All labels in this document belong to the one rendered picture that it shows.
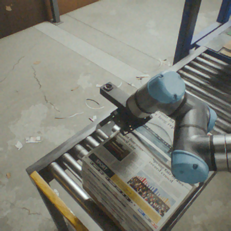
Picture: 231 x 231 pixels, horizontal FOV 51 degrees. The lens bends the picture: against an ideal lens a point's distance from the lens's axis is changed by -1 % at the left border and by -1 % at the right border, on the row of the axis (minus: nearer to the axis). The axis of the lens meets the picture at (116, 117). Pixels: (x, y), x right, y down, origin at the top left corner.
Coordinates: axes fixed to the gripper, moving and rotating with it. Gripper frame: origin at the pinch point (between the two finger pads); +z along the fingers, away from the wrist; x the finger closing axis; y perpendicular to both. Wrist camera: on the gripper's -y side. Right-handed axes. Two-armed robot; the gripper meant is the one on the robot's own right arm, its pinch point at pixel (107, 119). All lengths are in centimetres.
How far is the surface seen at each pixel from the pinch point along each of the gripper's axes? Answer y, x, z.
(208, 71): 10, 84, 21
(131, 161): 14.2, -7.1, -10.6
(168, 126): 13.4, 11.5, -10.7
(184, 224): 86, 37, 67
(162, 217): 29.0, -13.1, -18.3
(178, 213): 41.6, 1.7, 0.5
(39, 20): -179, 126, 238
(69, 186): 12.6, -19.4, 20.8
